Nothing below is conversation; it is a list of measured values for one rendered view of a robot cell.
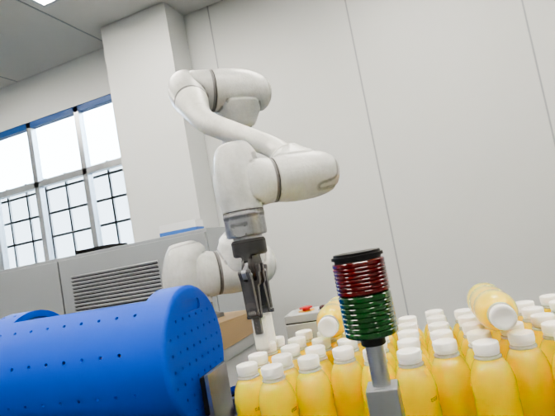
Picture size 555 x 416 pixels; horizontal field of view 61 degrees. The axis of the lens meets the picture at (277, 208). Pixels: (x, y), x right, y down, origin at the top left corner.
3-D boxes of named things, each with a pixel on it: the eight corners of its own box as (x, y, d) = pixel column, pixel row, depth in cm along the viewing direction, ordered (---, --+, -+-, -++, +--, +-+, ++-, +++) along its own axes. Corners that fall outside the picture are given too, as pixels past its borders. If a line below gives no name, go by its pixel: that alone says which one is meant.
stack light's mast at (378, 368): (358, 378, 60) (334, 254, 61) (408, 373, 58) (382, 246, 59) (353, 396, 54) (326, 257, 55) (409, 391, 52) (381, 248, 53)
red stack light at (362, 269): (341, 292, 61) (335, 262, 61) (391, 285, 59) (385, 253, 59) (334, 300, 54) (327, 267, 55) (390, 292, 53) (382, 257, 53)
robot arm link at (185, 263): (163, 309, 164) (155, 247, 167) (214, 300, 171) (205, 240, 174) (168, 310, 149) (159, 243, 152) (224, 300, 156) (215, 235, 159)
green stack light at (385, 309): (348, 331, 60) (341, 292, 61) (399, 324, 59) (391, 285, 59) (342, 343, 54) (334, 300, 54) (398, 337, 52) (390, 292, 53)
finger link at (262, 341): (265, 315, 98) (264, 316, 98) (271, 349, 98) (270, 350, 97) (252, 317, 99) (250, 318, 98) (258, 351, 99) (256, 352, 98)
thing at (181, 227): (169, 238, 297) (167, 226, 297) (204, 231, 292) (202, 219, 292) (160, 238, 285) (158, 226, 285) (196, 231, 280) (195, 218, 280)
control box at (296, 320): (299, 346, 130) (292, 309, 130) (371, 337, 125) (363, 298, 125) (291, 356, 120) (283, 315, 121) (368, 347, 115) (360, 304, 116)
